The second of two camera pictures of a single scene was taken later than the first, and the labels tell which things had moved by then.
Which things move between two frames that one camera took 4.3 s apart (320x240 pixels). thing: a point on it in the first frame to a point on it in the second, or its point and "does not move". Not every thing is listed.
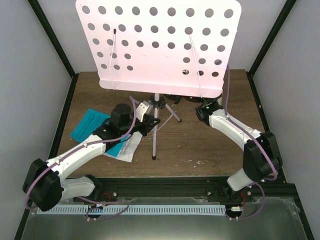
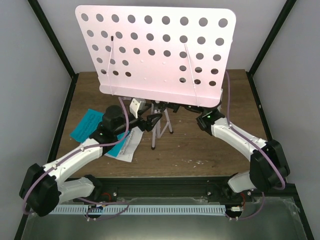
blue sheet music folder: x=89 y=121 does not move
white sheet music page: x=127 y=152 does not move
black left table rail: x=55 y=146 does not move
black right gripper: x=176 y=98 to x=170 y=105
